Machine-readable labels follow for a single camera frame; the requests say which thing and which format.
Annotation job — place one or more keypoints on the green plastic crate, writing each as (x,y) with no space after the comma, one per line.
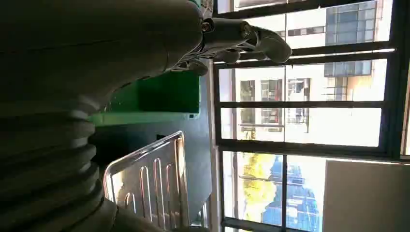
(160,96)

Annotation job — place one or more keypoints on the ribbed grey left arm sleeve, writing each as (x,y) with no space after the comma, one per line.
(45,166)

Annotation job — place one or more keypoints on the pale grey flat panel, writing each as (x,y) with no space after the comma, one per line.
(365,198)

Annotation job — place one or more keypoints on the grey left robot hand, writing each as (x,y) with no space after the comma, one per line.
(96,48)

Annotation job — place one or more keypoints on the black window frame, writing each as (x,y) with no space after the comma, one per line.
(304,104)

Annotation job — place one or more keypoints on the ribbed steel tray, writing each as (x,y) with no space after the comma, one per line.
(153,182)

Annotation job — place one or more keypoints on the yellow-leaved tree outside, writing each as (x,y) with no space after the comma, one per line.
(256,189)

